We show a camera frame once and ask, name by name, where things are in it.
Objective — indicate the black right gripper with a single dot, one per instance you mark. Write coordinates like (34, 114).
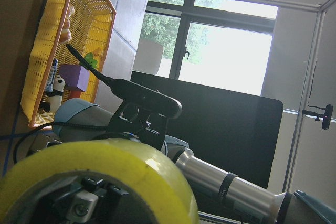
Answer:
(88, 200)

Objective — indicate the yellow packing tape roll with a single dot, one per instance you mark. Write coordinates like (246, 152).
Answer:
(143, 171)

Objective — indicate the yellow woven plastic basket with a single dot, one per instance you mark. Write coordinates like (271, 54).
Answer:
(91, 29)

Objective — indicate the panda figurine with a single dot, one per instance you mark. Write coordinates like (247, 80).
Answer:
(54, 98)

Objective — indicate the purple foam cube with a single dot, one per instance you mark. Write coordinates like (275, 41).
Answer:
(76, 77)

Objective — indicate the black monitor back panel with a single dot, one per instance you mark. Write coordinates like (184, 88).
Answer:
(234, 131)

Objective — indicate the toy croissant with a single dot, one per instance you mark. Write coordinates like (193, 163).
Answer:
(65, 35)

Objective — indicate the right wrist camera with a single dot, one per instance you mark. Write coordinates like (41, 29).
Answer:
(146, 98)

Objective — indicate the aluminium cage frame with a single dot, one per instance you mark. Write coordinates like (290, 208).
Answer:
(267, 48)

